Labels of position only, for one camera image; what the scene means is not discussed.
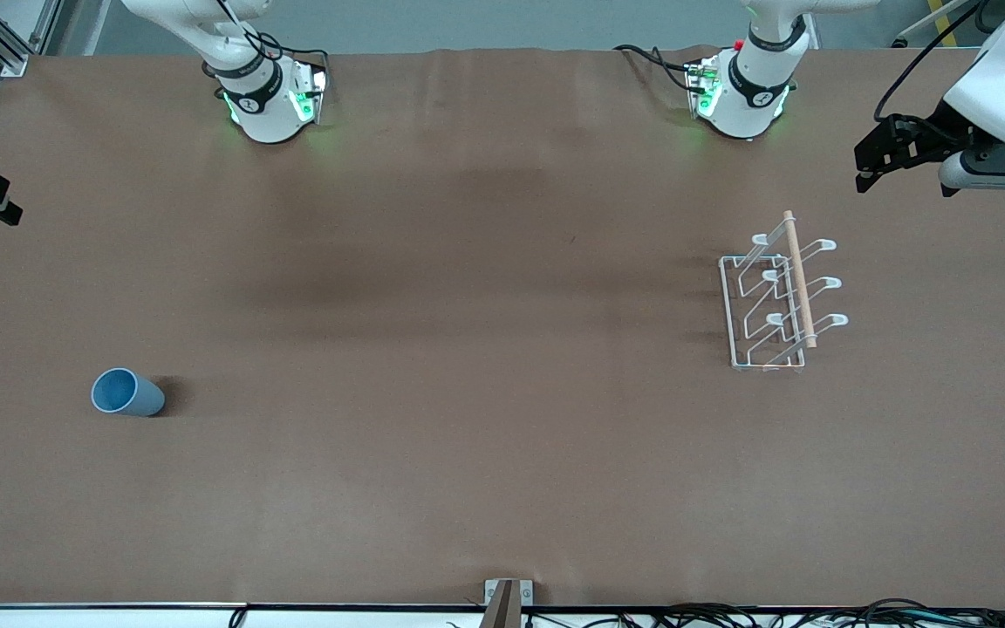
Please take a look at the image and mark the white wire cup rack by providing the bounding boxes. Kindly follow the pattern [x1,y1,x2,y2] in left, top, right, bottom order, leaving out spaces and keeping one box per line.
[719,210,850,373]

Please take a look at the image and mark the blue plastic cup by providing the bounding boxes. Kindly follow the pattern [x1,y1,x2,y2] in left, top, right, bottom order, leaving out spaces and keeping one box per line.
[91,367,166,418]

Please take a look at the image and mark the grey metal bar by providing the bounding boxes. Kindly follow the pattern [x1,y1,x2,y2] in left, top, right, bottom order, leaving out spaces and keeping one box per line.
[892,0,988,49]

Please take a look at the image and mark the black left arm base cable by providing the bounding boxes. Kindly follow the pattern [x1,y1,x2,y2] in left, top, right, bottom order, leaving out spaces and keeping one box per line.
[613,44,697,93]

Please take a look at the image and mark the grey metal bracket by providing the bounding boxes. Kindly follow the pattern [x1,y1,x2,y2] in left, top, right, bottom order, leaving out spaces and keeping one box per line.
[484,579,535,607]

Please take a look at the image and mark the brown table cover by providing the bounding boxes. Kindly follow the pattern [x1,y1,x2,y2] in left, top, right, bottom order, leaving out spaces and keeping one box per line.
[0,45,1005,609]

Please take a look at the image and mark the brown post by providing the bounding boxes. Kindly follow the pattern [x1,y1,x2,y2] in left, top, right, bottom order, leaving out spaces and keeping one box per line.
[480,580,523,628]

